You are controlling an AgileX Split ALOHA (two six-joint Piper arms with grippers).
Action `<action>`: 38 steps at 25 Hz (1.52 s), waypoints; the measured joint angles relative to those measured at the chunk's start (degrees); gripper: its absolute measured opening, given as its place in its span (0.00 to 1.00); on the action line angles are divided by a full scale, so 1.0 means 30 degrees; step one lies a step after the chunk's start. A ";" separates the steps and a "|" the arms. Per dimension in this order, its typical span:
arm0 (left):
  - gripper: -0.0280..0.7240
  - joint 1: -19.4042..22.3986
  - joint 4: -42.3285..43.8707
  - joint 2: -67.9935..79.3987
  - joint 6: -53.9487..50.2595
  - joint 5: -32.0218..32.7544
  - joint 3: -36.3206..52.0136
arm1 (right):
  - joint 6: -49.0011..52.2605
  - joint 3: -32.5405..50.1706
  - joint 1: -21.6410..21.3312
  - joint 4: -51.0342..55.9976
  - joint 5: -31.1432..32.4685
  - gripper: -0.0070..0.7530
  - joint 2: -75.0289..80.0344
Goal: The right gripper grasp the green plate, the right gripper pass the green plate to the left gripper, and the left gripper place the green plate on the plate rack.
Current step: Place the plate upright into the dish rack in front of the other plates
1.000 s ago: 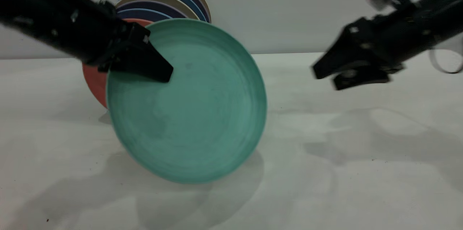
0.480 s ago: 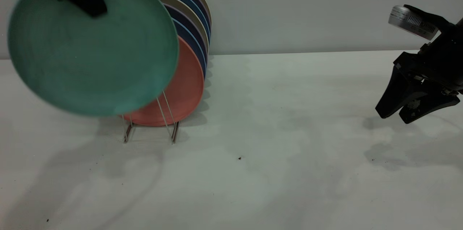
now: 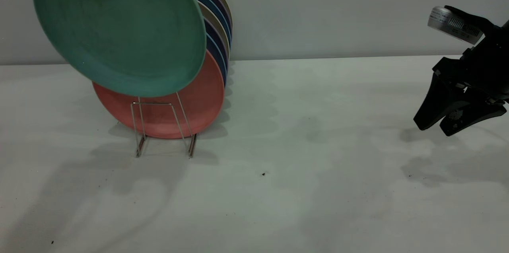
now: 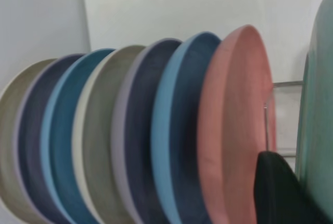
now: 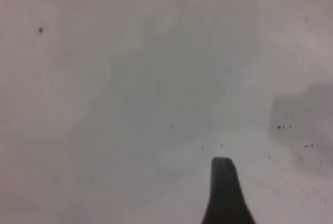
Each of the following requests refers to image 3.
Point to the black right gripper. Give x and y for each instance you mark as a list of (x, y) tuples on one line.
[(485, 70)]

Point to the green round plate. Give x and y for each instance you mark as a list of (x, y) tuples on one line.
[(119, 38)]

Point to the blue plate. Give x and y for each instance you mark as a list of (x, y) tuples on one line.
[(221, 62), (214, 11)]

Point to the beige plate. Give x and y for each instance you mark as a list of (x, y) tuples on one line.
[(218, 28)]

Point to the coral red plate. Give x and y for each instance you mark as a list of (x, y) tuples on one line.
[(159, 123)]

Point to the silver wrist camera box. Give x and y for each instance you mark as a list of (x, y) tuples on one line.
[(453, 24)]

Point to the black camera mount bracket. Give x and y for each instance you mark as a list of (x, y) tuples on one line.
[(475, 20)]

